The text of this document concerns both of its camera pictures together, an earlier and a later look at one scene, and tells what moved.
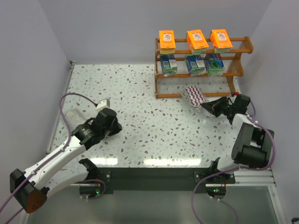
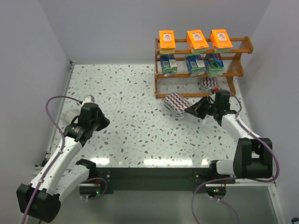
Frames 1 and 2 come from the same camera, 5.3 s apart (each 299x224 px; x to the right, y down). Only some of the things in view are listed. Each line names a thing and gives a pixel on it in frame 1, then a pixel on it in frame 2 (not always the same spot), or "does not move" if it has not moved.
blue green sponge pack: (195, 65) does not move
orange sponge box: (197, 41) does not move
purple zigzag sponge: (195, 95) → (210, 82)
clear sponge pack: (74, 118) does not move
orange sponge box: (167, 42) does not move
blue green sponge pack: (169, 65) does not move
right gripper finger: (210, 108) → (195, 112)
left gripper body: (113, 127) → (98, 120)
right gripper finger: (212, 104) → (196, 107)
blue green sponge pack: (214, 64) does not move
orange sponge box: (220, 41) does not move
